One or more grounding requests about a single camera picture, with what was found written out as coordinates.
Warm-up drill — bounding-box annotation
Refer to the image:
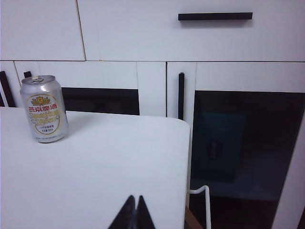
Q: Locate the thin white table frame tube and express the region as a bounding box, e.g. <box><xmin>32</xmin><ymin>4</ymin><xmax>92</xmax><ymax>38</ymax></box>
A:
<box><xmin>187</xmin><ymin>185</ymin><xmax>212</xmax><ymax>229</ymax></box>

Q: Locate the long black drawer handle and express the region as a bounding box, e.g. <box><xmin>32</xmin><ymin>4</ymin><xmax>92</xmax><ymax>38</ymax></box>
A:
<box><xmin>178</xmin><ymin>12</ymin><xmax>254</xmax><ymax>21</ymax></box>

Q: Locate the white cabinet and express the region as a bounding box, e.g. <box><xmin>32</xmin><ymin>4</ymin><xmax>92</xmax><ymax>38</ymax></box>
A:
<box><xmin>0</xmin><ymin>0</ymin><xmax>305</xmax><ymax>229</ymax></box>

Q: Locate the silver beer can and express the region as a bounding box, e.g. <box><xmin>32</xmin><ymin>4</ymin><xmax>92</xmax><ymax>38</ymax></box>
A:
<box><xmin>20</xmin><ymin>75</ymin><xmax>70</xmax><ymax>144</ymax></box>

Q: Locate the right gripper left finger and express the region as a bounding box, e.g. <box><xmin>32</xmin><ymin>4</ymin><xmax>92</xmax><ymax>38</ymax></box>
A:
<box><xmin>108</xmin><ymin>195</ymin><xmax>137</xmax><ymax>229</ymax></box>

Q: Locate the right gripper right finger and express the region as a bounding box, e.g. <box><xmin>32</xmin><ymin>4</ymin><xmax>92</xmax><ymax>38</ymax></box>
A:
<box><xmin>137</xmin><ymin>195</ymin><xmax>158</xmax><ymax>229</ymax></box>

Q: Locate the white glass-panelled cabinet door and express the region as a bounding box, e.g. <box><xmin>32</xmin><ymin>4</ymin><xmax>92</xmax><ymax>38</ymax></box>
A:
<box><xmin>166</xmin><ymin>62</ymin><xmax>305</xmax><ymax>229</ymax></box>
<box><xmin>14</xmin><ymin>62</ymin><xmax>167</xmax><ymax>117</ymax></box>
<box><xmin>0</xmin><ymin>61</ymin><xmax>15</xmax><ymax>108</ymax></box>

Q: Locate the white cabinet drawer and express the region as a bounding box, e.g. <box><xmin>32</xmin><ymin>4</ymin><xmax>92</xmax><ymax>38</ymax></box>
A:
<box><xmin>0</xmin><ymin>0</ymin><xmax>86</xmax><ymax>62</ymax></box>
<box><xmin>77</xmin><ymin>0</ymin><xmax>305</xmax><ymax>62</ymax></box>

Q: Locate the dark green box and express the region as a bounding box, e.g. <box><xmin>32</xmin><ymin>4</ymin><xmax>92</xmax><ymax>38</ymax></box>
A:
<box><xmin>192</xmin><ymin>114</ymin><xmax>247</xmax><ymax>183</ymax></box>

